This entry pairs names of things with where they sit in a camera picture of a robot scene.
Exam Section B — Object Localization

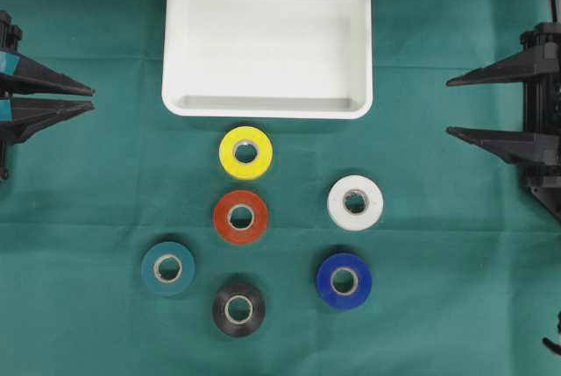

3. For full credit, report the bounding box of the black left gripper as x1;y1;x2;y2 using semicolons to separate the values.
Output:
1;11;95;181

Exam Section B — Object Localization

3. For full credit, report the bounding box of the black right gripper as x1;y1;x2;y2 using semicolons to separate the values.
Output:
445;21;561;189

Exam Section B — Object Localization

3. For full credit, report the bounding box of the white tape roll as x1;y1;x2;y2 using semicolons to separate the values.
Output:
327;175;384;231

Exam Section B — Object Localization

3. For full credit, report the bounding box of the yellow tape roll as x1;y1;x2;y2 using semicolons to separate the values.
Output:
218;126;273;180

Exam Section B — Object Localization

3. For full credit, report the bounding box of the blue tape roll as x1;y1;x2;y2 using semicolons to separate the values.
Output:
316;252;373;310

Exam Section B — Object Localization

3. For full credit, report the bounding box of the red tape roll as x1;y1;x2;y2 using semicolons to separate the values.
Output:
213;190;268;245

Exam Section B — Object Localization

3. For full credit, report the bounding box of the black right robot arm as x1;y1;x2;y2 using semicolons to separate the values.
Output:
446;0;560;218

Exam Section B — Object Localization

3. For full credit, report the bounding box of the white rectangular plastic case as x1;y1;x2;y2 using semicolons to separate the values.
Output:
161;0;374;120

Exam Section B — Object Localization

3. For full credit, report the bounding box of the teal tape roll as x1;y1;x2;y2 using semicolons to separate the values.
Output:
141;241;195;296

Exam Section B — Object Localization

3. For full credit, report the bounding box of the black tape roll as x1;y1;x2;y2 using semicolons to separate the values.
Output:
212;281;266;337

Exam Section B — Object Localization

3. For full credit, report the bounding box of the black clip at table edge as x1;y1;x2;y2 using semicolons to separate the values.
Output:
542;313;561;356

